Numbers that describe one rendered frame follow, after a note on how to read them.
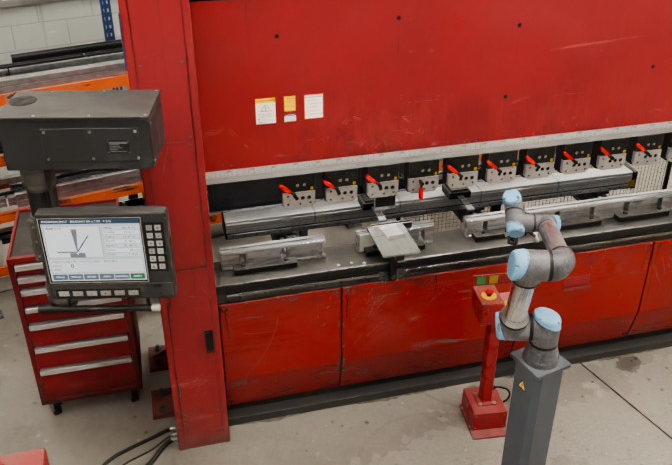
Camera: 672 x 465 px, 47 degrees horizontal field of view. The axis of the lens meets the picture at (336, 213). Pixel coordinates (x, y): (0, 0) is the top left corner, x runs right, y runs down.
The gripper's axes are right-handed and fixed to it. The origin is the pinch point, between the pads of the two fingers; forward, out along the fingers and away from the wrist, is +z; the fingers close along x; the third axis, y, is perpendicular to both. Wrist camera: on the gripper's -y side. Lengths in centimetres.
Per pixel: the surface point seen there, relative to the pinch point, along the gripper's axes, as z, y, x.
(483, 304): 16.4, -27.6, 12.8
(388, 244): -9, -19, 57
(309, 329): 14, -61, 91
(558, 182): 54, 66, 6
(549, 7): -57, 86, 3
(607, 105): 0, 80, -20
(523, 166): 9.0, 45.0, 12.9
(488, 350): 48, -38, 13
